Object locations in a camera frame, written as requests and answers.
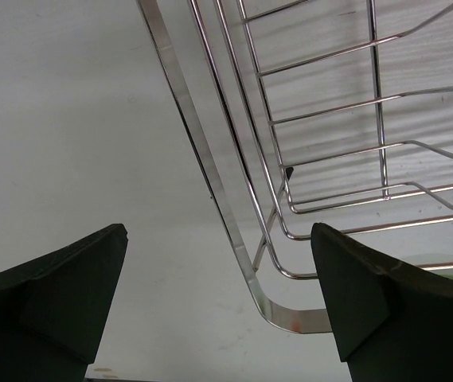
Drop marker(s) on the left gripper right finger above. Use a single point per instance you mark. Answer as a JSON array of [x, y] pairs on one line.
[[391, 321]]

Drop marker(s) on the lime green plate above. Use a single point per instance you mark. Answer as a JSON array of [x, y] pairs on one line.
[[437, 263]]

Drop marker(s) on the wire dish rack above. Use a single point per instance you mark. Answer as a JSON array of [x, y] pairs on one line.
[[307, 111]]

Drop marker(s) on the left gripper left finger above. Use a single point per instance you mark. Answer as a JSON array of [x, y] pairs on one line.
[[53, 309]]

